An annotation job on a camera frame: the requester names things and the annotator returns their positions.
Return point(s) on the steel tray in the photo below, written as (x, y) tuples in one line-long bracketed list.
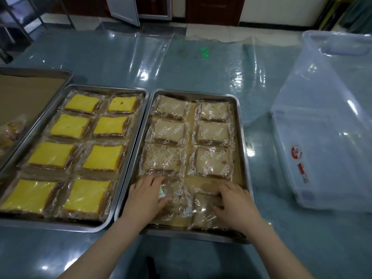
[(244, 142), (136, 127), (43, 71)]

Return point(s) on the person's right hand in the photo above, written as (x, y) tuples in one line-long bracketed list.
[(239, 209)]

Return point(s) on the aluminium framed glass door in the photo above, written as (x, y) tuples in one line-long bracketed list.
[(155, 7)]

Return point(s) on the person's left hand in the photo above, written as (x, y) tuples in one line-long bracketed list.
[(142, 203)]

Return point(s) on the person's right forearm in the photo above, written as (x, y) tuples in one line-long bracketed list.
[(276, 255)]

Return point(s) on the gold and black bin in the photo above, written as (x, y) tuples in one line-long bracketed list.
[(331, 14)]

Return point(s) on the person's left forearm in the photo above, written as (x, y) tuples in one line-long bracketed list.
[(107, 252)]

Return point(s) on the pile of small bun packets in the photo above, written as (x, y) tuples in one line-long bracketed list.
[(11, 130)]

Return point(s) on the clear plastic storage bin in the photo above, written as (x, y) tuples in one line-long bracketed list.
[(319, 127)]

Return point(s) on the group of teal covered chairs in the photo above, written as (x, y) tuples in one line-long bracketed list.
[(360, 17)]

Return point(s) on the pile of brown cake packets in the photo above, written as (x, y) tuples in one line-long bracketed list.
[(162, 158)]

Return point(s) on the plastic covered teal tablecloth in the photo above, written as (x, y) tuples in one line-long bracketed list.
[(189, 69)]

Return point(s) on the dark wooden door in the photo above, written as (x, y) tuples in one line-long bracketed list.
[(215, 10)]

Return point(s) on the yellow cake slice packets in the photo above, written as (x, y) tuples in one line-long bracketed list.
[(52, 153)]

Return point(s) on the white framed door leaf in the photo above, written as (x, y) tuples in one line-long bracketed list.
[(123, 8)]

